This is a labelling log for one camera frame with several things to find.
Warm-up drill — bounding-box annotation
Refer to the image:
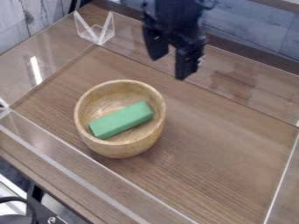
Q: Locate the green rectangular block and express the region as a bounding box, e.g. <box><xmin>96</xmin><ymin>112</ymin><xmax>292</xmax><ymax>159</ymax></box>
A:
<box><xmin>88</xmin><ymin>101</ymin><xmax>155</xmax><ymax>140</ymax></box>

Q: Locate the clear acrylic corner bracket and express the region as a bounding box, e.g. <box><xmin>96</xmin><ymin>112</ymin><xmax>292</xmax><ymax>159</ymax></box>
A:
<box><xmin>73</xmin><ymin>11</ymin><xmax>115</xmax><ymax>46</ymax></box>

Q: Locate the wooden bowl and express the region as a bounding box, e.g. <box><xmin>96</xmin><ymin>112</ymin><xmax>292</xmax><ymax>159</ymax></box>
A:
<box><xmin>73</xmin><ymin>80</ymin><xmax>165</xmax><ymax>158</ymax></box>

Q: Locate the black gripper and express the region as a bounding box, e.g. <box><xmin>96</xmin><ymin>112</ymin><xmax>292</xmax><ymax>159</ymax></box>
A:
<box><xmin>141</xmin><ymin>0</ymin><xmax>205</xmax><ymax>81</ymax></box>

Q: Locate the clear acrylic tray wall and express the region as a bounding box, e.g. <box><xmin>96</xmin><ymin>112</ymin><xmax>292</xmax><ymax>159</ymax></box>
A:
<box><xmin>0</xmin><ymin>107</ymin><xmax>197</xmax><ymax>224</ymax></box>

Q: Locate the black cable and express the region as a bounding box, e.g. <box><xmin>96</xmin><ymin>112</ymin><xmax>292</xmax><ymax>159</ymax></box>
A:
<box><xmin>0</xmin><ymin>196</ymin><xmax>33</xmax><ymax>218</ymax></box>

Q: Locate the black metal table frame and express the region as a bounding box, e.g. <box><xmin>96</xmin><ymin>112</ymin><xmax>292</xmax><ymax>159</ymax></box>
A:
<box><xmin>25</xmin><ymin>182</ymin><xmax>81</xmax><ymax>224</ymax></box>

